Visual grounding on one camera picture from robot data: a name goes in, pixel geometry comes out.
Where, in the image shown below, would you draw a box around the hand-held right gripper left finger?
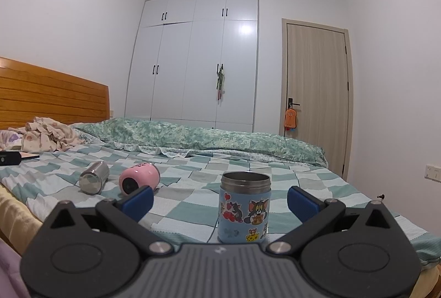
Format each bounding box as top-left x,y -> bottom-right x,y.
41,186 -> 174,256

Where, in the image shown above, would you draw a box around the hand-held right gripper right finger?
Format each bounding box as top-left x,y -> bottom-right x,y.
268,186 -> 401,255

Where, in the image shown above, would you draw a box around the pink cup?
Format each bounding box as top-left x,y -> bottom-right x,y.
119,162 -> 161,197

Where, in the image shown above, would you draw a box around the stainless steel cup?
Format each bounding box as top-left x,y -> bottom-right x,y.
79,161 -> 110,195

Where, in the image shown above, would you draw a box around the blue cartoon sticker cup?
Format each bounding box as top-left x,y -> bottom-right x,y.
217,171 -> 271,244

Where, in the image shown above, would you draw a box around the orange plush toy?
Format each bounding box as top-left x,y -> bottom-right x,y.
284,108 -> 299,134

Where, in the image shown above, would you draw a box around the green floral quilt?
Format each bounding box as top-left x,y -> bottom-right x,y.
71,117 -> 328,167

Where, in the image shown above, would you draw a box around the beige door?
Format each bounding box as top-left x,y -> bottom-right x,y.
281,18 -> 354,179

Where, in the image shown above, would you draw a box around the crumpled beige clothes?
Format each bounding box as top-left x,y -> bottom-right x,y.
7,117 -> 81,152

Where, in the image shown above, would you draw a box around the yellow blanket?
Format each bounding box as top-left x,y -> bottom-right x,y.
0,182 -> 44,255

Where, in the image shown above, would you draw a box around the black device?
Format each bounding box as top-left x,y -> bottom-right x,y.
0,151 -> 22,166

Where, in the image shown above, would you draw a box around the wooden headboard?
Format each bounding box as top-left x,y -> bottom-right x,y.
0,56 -> 110,131

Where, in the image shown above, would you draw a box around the green hanging ornament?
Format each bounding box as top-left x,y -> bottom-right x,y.
216,65 -> 227,102

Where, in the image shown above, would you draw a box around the purple floral pillow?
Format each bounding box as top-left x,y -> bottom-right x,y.
0,129 -> 26,151

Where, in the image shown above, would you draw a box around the light purple cloth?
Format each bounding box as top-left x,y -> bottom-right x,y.
0,238 -> 32,298

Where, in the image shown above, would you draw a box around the white wardrobe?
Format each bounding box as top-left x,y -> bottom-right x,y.
125,0 -> 259,133

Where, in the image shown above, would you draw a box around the white wall socket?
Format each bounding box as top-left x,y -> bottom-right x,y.
424,164 -> 441,182

